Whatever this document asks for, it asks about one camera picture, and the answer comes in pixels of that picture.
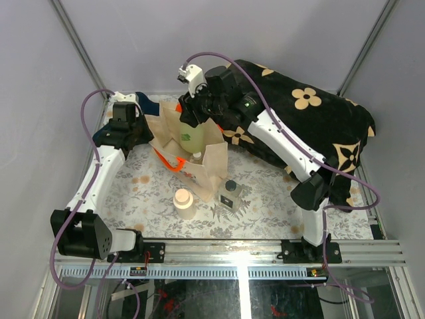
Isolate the square glass perfume bottle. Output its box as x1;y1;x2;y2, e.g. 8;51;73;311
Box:
218;179;242;213

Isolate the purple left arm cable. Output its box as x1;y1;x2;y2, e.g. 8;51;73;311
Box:
49;88;141;319

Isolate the aluminium mounting rail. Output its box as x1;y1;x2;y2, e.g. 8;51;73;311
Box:
106;239;406;266

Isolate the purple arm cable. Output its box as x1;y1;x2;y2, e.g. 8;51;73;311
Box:
183;51;381;304
49;88;141;319

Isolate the green lotion pump bottle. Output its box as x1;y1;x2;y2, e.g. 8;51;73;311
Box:
180;122;205;154

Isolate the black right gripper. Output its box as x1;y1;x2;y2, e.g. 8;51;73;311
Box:
179;80;226;128

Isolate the floral patterned table mat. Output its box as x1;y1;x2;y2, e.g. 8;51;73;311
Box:
101;94;376;241

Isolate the dark blue cloth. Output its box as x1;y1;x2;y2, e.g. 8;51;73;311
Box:
92;91;161;147

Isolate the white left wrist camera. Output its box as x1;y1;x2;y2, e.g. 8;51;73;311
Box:
110;91;139;104

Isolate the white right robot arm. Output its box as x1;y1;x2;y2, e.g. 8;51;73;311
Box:
177;64;333;262

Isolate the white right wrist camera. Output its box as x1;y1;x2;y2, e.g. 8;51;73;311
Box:
177;64;206;98

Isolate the peach cylindrical bottle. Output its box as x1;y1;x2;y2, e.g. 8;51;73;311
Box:
173;189;196;220

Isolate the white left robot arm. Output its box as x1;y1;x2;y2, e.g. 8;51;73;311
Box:
50;102;153;263

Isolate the beige canvas tote bag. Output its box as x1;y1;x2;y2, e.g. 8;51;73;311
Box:
145;101;228;203

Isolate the black floral plush blanket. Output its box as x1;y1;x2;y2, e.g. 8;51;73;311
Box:
215;59;377;213

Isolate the small clear white-capped bottle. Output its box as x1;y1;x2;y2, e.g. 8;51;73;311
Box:
189;152;203;165

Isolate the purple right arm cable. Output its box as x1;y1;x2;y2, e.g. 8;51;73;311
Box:
183;51;381;304

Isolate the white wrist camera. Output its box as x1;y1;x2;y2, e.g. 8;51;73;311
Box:
177;64;206;98
110;91;139;104

